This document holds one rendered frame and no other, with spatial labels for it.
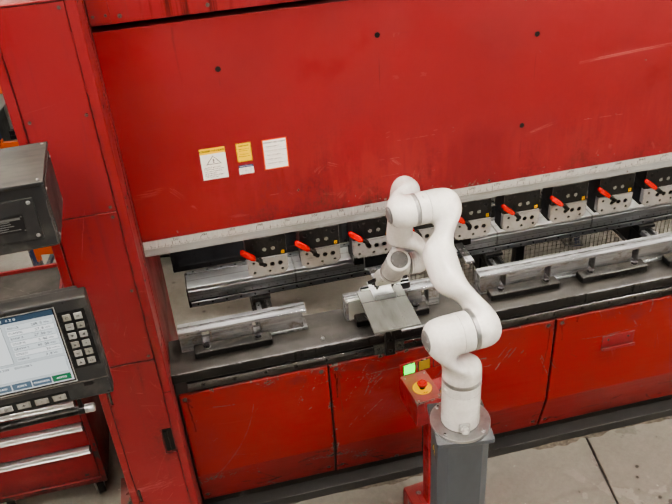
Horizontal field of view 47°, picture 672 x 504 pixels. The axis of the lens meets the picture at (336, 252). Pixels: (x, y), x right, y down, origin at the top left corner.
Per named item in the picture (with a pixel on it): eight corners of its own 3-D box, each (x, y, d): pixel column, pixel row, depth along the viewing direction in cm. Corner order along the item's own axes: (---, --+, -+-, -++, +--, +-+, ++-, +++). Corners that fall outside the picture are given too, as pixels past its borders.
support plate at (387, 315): (374, 334, 281) (374, 332, 281) (356, 294, 303) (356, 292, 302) (421, 325, 284) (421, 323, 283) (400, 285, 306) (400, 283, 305)
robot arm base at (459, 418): (497, 440, 234) (500, 396, 224) (436, 447, 234) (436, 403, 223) (482, 396, 250) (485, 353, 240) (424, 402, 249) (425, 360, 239)
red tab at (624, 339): (602, 351, 331) (605, 339, 327) (600, 348, 332) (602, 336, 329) (634, 345, 333) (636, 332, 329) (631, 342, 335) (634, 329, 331)
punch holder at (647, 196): (641, 207, 309) (648, 171, 300) (629, 197, 316) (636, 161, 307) (674, 201, 311) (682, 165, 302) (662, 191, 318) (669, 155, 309)
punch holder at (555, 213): (549, 224, 303) (553, 187, 294) (539, 213, 310) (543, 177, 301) (584, 217, 305) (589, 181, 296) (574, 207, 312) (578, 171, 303)
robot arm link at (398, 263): (403, 257, 279) (379, 260, 278) (410, 246, 267) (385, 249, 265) (408, 279, 277) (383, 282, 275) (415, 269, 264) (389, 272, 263)
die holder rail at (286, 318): (182, 353, 297) (177, 334, 292) (181, 343, 302) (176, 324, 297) (307, 328, 305) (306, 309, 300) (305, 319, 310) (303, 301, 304)
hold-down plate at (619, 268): (581, 284, 318) (582, 278, 317) (575, 276, 323) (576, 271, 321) (647, 271, 323) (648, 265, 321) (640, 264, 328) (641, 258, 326)
